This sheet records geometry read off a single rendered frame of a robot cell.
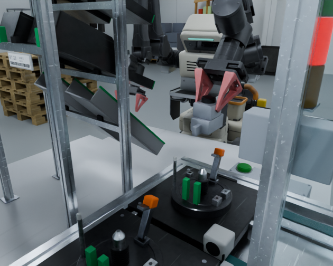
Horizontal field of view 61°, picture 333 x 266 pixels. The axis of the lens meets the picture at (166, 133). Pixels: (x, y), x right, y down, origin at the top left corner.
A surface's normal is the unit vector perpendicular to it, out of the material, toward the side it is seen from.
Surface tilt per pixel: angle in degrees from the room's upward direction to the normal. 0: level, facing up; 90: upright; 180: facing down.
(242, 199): 0
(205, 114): 92
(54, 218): 0
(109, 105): 90
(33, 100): 90
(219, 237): 0
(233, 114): 92
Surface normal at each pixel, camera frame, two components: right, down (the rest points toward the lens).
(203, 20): -0.33, -0.48
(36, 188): 0.01, -0.93
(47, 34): 0.80, 0.23
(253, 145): -0.61, 0.29
